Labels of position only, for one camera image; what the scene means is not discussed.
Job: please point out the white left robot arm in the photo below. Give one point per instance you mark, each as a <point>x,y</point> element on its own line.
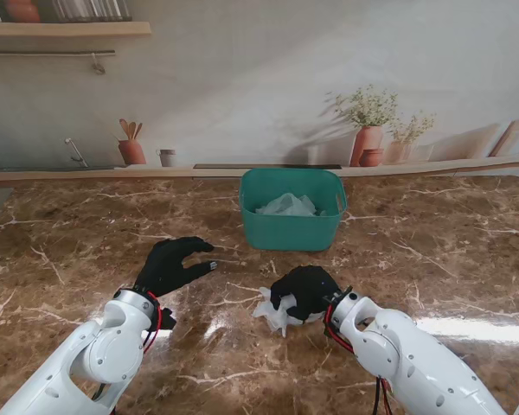
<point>69,372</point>

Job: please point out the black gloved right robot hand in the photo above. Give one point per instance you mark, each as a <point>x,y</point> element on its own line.
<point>311,289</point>

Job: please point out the metal faucet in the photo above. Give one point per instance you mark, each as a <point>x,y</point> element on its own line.
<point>74,151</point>

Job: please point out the glass vase with flowers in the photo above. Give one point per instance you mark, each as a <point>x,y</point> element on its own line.
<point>398,152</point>

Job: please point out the metal wall rail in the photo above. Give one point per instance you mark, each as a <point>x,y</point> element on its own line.
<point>47,52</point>

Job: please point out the tall terracotta vase with plant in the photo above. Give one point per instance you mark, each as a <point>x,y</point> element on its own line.
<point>367,144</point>

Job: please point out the metal rail hook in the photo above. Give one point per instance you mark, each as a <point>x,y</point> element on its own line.
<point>94,59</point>

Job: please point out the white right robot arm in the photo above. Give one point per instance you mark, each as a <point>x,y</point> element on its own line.
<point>406,354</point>

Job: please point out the terracotta utensil pot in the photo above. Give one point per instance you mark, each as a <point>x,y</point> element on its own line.
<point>132,153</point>

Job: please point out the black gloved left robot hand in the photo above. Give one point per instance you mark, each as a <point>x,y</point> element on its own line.
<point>166,268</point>

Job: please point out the row of glass jars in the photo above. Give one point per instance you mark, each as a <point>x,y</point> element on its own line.
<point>91,10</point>

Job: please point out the long wooden ledge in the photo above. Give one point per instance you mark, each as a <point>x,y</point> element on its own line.
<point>112,173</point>

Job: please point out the small round terracotta pot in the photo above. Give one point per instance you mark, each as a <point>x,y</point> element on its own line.
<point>371,158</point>

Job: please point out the terracotta pot on shelf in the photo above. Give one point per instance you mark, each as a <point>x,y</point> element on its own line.
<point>23,12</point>

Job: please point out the wooden wall shelf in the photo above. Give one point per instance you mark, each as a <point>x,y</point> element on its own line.
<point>69,29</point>

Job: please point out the teal plastic basket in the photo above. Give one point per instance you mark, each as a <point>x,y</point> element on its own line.
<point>290,233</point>

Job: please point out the grey mug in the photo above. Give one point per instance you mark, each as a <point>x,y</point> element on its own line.
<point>168,158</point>

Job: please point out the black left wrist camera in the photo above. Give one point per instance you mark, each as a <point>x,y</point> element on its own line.
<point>166,317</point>

